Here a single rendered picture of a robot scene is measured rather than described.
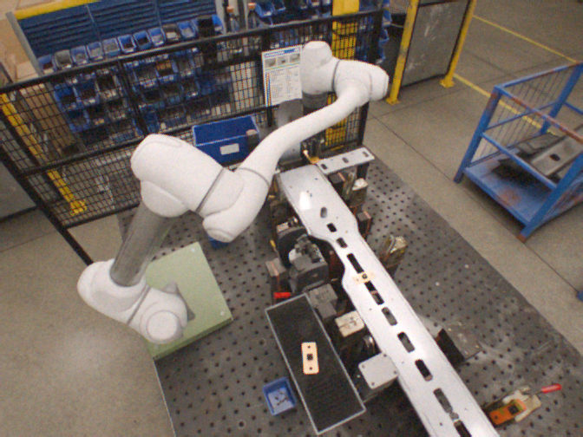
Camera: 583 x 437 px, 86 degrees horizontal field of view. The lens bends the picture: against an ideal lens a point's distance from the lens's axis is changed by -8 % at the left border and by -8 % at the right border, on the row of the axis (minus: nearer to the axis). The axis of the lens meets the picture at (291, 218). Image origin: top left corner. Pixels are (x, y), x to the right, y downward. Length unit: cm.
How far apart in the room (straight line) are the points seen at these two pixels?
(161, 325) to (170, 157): 62
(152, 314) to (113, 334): 135
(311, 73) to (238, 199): 52
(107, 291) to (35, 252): 215
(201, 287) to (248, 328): 27
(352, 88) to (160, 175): 61
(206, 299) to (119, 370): 110
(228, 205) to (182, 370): 90
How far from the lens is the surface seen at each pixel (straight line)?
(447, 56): 467
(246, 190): 83
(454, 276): 180
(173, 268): 147
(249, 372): 148
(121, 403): 238
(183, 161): 80
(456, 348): 126
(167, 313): 122
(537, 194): 338
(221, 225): 80
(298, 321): 104
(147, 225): 95
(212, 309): 150
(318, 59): 113
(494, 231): 312
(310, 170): 167
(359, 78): 109
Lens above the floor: 211
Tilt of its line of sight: 50 degrees down
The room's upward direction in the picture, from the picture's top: 1 degrees counter-clockwise
